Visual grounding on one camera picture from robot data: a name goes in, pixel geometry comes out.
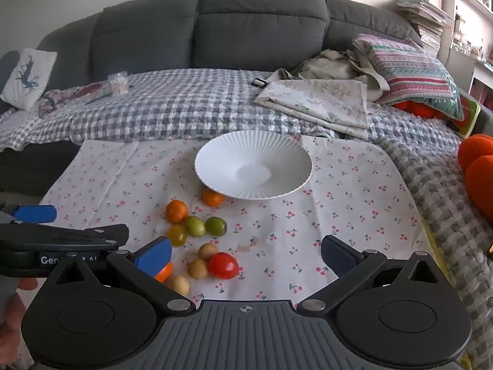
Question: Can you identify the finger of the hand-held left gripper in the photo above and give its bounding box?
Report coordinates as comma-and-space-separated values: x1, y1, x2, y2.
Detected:
0, 202, 57, 224
0, 224, 129, 253

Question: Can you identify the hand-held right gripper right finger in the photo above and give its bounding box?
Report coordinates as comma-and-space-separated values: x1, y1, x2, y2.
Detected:
296, 234, 443, 313

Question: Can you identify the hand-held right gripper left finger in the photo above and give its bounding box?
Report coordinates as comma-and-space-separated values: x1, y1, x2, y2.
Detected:
50, 236, 195, 313

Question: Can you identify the orange mandarin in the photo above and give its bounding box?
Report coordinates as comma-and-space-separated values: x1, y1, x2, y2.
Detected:
165, 199, 189, 224
202, 187, 225, 207
154, 262, 173, 283

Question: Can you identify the yellow-green tomato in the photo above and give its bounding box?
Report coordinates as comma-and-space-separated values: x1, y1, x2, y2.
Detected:
167, 224, 188, 248

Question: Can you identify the red tomato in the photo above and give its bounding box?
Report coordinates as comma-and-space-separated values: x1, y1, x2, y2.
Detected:
208, 252, 240, 280

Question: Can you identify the white ribbed plate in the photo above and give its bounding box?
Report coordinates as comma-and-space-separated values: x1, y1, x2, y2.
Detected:
194, 131, 313, 200

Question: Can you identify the person's left hand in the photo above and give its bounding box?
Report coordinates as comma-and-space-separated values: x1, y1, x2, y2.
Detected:
0, 277, 37, 370

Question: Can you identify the cherry print cloth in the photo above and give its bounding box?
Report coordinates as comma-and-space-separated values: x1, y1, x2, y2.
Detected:
23, 135, 440, 305

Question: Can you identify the green round fruit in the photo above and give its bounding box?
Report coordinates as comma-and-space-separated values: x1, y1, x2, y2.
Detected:
184, 216, 206, 236
204, 216, 228, 236

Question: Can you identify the dark patterned cloth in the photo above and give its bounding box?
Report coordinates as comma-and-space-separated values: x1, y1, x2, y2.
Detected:
38, 83, 116, 118

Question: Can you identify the grey knitted blanket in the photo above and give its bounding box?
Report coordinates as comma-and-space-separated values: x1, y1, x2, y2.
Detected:
300, 104, 493, 370

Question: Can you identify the white pillow with blue print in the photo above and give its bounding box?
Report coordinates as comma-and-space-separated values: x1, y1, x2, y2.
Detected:
0, 48, 58, 112

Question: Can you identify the clear plastic cup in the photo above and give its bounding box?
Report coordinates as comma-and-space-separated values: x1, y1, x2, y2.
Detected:
108, 71, 128, 95

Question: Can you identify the grey checkered blanket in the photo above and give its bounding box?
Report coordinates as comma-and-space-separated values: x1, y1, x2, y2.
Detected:
0, 68, 389, 153

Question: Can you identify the folded floral cloth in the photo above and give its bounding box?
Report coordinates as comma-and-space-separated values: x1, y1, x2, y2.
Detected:
254, 79, 371, 140

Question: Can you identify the beige tote bag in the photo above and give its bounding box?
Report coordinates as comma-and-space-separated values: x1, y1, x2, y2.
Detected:
270, 48, 393, 103

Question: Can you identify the green and red book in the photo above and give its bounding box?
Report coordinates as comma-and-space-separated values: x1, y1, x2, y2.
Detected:
447, 96, 482, 139

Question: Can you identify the striped patterned pillow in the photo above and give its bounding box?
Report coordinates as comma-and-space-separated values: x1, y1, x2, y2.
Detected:
352, 34, 465, 121

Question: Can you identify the grey sofa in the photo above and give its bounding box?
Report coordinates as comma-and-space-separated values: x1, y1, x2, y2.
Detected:
0, 0, 426, 197

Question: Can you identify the stack of magazines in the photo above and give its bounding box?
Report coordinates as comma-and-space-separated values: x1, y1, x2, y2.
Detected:
397, 0, 453, 58

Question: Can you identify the white bookshelf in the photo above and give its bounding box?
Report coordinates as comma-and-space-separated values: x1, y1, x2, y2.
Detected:
443, 0, 493, 112

